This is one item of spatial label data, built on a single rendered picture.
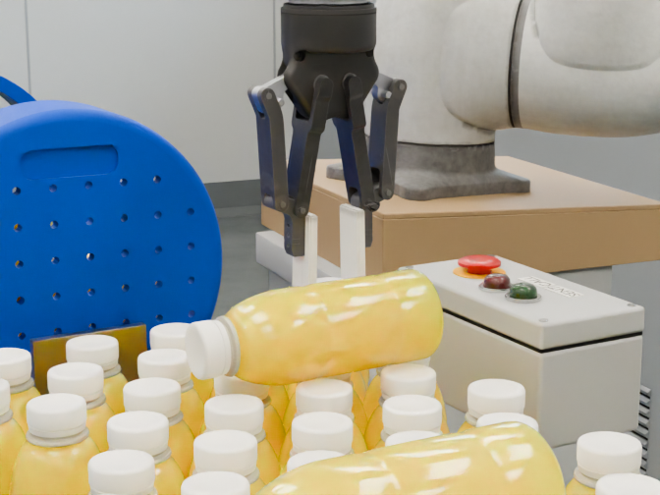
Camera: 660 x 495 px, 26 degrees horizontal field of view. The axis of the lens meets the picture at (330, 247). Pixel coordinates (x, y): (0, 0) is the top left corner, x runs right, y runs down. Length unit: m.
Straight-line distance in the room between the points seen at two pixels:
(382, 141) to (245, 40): 5.54
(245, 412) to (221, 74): 5.77
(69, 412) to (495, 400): 0.28
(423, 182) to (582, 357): 0.56
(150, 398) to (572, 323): 0.32
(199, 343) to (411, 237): 0.60
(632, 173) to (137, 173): 1.78
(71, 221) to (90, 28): 5.27
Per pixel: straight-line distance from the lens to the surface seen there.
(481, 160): 1.66
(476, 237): 1.56
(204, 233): 1.27
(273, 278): 1.79
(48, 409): 0.95
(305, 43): 1.10
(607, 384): 1.11
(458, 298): 1.14
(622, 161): 2.92
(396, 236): 1.51
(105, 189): 1.23
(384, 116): 1.16
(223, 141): 6.71
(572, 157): 3.07
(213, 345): 0.95
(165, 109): 6.60
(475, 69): 1.60
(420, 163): 1.63
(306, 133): 1.12
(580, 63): 1.58
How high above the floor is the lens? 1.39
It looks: 13 degrees down
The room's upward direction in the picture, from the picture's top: straight up
